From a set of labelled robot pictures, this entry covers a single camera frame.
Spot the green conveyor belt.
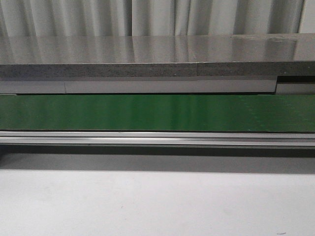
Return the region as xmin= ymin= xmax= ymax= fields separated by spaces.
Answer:
xmin=0 ymin=94 xmax=315 ymax=133

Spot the white pleated curtain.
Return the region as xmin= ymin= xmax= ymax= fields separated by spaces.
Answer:
xmin=0 ymin=0 xmax=315 ymax=36

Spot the aluminium conveyor front rail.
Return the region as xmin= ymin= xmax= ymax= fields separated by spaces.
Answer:
xmin=0 ymin=131 xmax=315 ymax=147

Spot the grey rear conveyor rail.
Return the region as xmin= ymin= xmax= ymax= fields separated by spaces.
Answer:
xmin=0 ymin=76 xmax=315 ymax=94

